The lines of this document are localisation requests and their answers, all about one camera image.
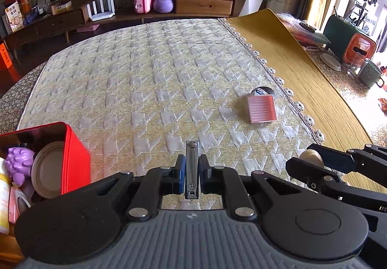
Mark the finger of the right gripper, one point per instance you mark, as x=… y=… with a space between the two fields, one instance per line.
x=304 y=171
x=334 y=159

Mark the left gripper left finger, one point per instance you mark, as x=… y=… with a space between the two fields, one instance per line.
x=147 y=191

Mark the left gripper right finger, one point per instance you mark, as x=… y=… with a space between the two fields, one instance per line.
x=233 y=188

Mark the cream small knob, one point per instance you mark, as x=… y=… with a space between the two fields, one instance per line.
x=312 y=157

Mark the silver nail clipper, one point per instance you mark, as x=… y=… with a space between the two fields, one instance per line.
x=192 y=177

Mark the pink ribbed card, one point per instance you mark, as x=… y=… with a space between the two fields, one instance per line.
x=261 y=108

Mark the black clear round case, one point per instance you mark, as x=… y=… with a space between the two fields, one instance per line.
x=263 y=90

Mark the gold jar lid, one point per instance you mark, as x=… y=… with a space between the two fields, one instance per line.
x=46 y=171

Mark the red metal tin box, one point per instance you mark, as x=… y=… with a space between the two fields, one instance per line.
x=76 y=158

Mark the purple spiky toy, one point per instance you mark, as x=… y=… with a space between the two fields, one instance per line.
x=19 y=161

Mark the white yellow bottle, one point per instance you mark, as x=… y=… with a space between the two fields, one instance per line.
x=4 y=197

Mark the yellow woven placemat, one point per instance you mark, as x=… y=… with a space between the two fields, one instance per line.
x=267 y=35

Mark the cream quilted table mat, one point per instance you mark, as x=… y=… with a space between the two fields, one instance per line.
x=134 y=96

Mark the green mug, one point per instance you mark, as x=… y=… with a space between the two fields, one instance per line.
x=371 y=74

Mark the white round coaster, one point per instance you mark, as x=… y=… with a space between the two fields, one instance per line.
x=330 y=61

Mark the clear glass cup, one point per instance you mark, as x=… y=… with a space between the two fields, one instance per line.
x=355 y=65

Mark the green orange storage box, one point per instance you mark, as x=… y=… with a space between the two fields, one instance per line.
x=347 y=40

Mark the purple kettlebell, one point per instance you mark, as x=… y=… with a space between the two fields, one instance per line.
x=163 y=6

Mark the white router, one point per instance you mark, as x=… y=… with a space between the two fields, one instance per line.
x=100 y=10

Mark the pink toy case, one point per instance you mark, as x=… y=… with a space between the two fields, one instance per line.
x=142 y=6

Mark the wooden tv console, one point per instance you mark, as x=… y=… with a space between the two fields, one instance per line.
x=68 y=15

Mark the orange gift bag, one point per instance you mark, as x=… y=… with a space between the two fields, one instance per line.
x=5 y=60

